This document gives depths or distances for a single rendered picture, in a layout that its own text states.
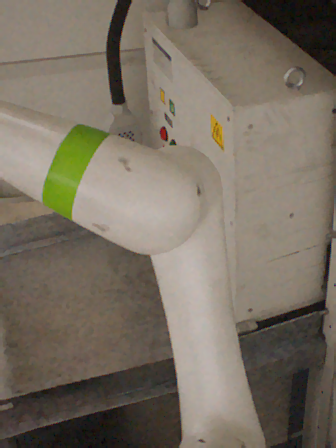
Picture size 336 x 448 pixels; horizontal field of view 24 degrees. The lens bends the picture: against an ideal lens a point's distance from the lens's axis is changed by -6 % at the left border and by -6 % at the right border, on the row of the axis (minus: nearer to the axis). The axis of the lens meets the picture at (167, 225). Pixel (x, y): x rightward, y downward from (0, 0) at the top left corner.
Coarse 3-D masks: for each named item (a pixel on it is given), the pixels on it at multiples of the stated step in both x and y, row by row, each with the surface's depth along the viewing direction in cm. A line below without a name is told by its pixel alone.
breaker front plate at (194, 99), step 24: (144, 24) 165; (168, 48) 152; (192, 72) 142; (168, 96) 161; (192, 96) 146; (216, 96) 133; (192, 120) 150; (168, 144) 171; (192, 144) 154; (216, 144) 140
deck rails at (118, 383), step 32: (32, 224) 189; (64, 224) 192; (0, 256) 187; (320, 320) 158; (256, 352) 156; (64, 384) 144; (96, 384) 147; (128, 384) 150; (160, 384) 152; (0, 416) 144; (32, 416) 146
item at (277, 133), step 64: (192, 64) 141; (256, 64) 141; (320, 64) 140; (256, 128) 130; (320, 128) 135; (256, 192) 138; (320, 192) 143; (256, 256) 146; (320, 256) 152; (256, 320) 156
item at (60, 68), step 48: (0, 0) 177; (48, 0) 177; (96, 0) 178; (144, 0) 179; (0, 48) 184; (48, 48) 185; (96, 48) 185; (144, 48) 186; (0, 96) 191; (48, 96) 192; (96, 96) 193; (144, 96) 194; (144, 144) 203; (0, 192) 208
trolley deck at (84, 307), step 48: (96, 240) 191; (0, 288) 178; (48, 288) 178; (96, 288) 177; (144, 288) 176; (0, 336) 165; (48, 336) 165; (96, 336) 165; (144, 336) 164; (0, 384) 154; (48, 384) 153; (0, 432) 144; (48, 432) 146
